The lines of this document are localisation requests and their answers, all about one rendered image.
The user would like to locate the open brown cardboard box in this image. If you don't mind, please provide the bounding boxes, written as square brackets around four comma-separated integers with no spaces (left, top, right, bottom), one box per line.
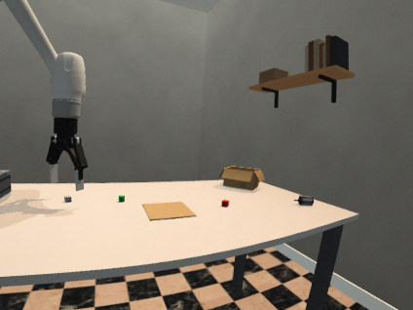
[219,166,265,191]

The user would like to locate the tan square mat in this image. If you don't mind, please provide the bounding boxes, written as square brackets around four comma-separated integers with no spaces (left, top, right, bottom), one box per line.
[142,202,197,221]

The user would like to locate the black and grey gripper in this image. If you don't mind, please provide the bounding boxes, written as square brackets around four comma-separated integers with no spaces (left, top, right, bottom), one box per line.
[46,118,88,191]

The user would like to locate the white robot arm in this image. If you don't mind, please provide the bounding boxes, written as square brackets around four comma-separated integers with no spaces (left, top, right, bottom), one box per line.
[3,0,86,118]

